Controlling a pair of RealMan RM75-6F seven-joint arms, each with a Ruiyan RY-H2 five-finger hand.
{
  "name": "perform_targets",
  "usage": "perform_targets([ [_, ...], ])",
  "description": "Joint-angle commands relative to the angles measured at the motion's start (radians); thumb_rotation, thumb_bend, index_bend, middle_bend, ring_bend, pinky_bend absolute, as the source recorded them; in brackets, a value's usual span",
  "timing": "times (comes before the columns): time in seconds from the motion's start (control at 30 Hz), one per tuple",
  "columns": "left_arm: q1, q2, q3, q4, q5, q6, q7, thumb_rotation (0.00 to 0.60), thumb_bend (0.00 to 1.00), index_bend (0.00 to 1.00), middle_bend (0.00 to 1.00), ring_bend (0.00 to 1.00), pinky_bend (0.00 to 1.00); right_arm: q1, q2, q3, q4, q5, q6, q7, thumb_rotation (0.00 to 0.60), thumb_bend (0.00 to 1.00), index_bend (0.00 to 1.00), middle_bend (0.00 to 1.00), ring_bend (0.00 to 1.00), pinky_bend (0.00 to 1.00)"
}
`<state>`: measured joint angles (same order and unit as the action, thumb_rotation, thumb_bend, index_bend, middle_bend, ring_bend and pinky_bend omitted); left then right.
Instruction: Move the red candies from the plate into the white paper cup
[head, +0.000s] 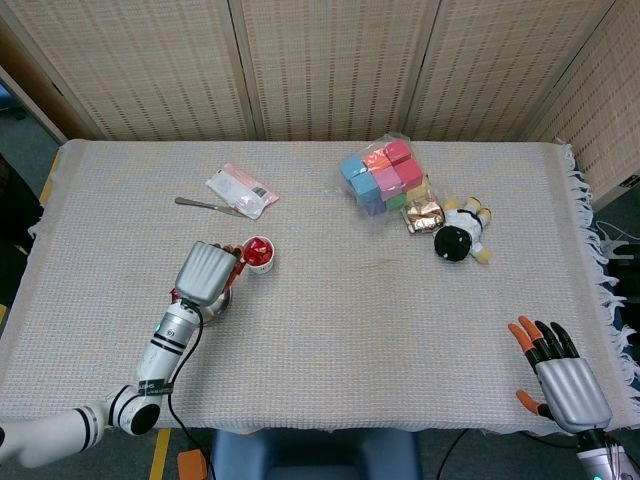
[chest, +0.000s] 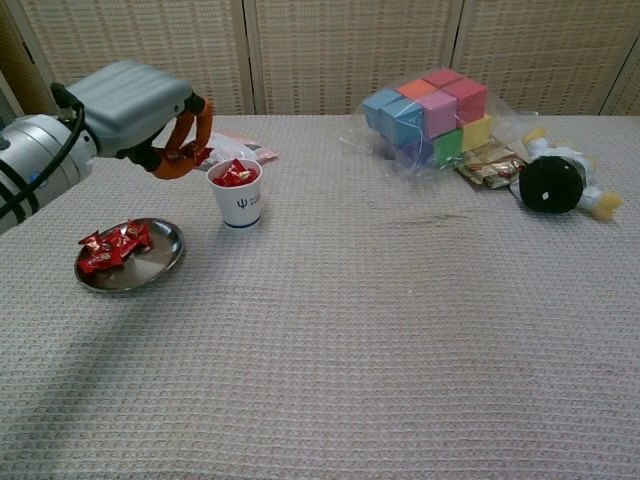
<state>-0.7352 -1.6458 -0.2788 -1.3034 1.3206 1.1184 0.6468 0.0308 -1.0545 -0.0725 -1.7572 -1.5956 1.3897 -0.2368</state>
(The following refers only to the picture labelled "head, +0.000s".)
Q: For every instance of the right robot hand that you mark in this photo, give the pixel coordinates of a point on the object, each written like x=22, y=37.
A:
x=575, y=395

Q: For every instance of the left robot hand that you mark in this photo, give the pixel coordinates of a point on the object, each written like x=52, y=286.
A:
x=202, y=272

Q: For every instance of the round metal plate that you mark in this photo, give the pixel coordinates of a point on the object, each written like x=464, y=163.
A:
x=222, y=302

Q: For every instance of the red candy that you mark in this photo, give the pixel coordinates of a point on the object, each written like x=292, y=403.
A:
x=251, y=258
x=174, y=295
x=257, y=245
x=265, y=256

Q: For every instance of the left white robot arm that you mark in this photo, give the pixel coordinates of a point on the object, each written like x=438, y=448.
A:
x=167, y=340

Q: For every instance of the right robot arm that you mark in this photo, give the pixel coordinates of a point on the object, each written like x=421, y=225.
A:
x=597, y=462

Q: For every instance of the white paper cup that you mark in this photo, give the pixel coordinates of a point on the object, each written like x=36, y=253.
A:
x=265, y=269

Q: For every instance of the metal butter knife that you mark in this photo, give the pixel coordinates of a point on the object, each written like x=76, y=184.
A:
x=200, y=204

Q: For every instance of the white pink tissue packet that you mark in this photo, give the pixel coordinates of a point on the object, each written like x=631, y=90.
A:
x=237, y=192

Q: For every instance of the beige waffle tablecloth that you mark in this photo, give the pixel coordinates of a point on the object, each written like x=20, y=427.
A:
x=350, y=325

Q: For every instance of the clear plastic bag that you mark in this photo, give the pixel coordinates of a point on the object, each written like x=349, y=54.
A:
x=344, y=186

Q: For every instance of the light blue foam block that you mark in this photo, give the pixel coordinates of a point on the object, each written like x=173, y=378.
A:
x=352, y=167
x=365, y=187

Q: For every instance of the purple foam block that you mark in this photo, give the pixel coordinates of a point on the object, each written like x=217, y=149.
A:
x=374, y=207

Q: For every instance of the orange box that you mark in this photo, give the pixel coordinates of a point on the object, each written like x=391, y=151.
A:
x=192, y=465

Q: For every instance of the person in dark clothes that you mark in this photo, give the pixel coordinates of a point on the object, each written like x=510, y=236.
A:
x=17, y=215

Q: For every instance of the black headed plush doll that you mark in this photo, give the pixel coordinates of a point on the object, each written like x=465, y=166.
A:
x=452, y=242

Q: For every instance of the green foam block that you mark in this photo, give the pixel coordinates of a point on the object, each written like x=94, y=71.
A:
x=396, y=202

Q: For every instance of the orange foam block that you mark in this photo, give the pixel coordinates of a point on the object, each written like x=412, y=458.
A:
x=376, y=160

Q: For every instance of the pink foam block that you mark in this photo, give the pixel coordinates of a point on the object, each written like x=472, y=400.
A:
x=389, y=181

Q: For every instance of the woven folding screen panel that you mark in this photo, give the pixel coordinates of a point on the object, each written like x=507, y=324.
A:
x=335, y=65
x=500, y=65
x=150, y=65
x=25, y=85
x=600, y=110

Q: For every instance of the blue chair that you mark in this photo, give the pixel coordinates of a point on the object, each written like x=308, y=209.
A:
x=315, y=455

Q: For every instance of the gold foil packet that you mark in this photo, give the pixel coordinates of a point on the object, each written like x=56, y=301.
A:
x=424, y=217

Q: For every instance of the red foam block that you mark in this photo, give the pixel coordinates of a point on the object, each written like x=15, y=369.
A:
x=398, y=150
x=410, y=172

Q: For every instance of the yellow foam block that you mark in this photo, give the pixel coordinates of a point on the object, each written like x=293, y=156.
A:
x=420, y=190

